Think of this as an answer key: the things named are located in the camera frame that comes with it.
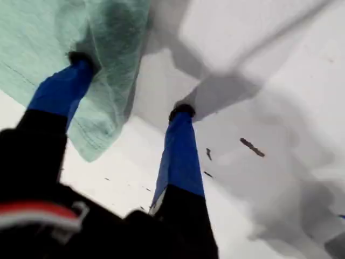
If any pale green T-shirt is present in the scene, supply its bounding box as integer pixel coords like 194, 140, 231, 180
0, 0, 150, 162

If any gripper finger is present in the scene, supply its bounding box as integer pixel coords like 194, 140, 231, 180
149, 103, 219, 259
0, 51, 95, 187

